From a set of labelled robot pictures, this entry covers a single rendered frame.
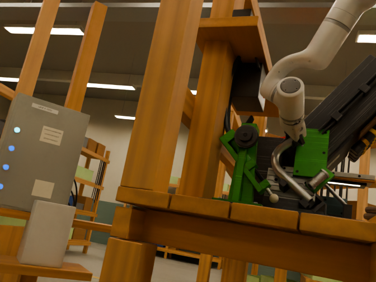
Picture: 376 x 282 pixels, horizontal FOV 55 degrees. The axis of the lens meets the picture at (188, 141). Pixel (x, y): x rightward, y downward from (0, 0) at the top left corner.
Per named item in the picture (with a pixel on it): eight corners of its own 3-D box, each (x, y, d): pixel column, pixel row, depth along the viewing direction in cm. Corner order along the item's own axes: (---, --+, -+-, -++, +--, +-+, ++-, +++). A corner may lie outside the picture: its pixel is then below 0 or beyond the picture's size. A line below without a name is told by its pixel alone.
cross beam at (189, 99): (242, 175, 220) (244, 161, 222) (159, 85, 102) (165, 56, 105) (234, 174, 222) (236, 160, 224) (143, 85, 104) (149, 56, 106)
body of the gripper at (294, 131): (310, 117, 122) (309, 135, 131) (291, 99, 128) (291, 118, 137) (291, 129, 122) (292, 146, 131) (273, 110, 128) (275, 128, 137)
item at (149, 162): (253, 229, 218) (271, 82, 241) (153, 190, 83) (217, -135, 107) (238, 227, 221) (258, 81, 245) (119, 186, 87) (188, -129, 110)
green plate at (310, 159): (324, 188, 136) (328, 140, 146) (325, 178, 130) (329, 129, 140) (293, 184, 140) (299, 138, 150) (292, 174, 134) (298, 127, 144)
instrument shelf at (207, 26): (280, 117, 202) (281, 111, 203) (257, 25, 121) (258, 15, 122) (236, 115, 211) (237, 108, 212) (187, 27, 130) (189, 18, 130)
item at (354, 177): (369, 189, 151) (369, 183, 152) (375, 183, 137) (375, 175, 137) (274, 179, 165) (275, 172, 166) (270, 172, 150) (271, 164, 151)
